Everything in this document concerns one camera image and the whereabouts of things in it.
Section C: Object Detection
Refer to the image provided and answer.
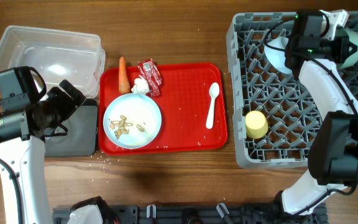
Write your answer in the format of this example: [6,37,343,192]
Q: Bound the green saucer bowl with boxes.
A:
[335,28,358,69]

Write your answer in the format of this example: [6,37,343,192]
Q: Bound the light blue bowl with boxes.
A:
[264,37,292,75]

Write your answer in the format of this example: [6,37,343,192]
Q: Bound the orange carrot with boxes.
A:
[119,57,131,94]

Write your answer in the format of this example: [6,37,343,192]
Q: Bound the large white plate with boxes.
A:
[102,93,162,149]

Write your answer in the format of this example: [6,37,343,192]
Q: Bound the white tissue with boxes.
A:
[131,77,150,95]

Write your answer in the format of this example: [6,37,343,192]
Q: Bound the yellow cup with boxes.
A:
[245,111,269,139]

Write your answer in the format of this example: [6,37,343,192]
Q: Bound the red snack wrapper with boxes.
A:
[137,58,162,97]

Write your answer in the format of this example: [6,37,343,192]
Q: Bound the white plastic spoon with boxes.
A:
[206,82,220,129]

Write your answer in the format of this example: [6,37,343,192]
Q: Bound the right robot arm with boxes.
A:
[277,10,358,218]

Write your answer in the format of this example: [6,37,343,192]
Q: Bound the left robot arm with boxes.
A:
[0,66,86,223]

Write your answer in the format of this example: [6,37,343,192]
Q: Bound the grey dishwasher rack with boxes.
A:
[226,11,358,170]

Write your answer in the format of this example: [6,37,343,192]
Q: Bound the black plastic tray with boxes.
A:
[45,99,98,157]

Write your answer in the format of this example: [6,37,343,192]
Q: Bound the clear plastic storage bin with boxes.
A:
[0,26,106,98]

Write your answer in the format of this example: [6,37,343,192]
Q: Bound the peanut shell scraps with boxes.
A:
[108,115,146,139]

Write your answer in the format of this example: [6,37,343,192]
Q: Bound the red serving tray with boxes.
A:
[98,63,228,156]

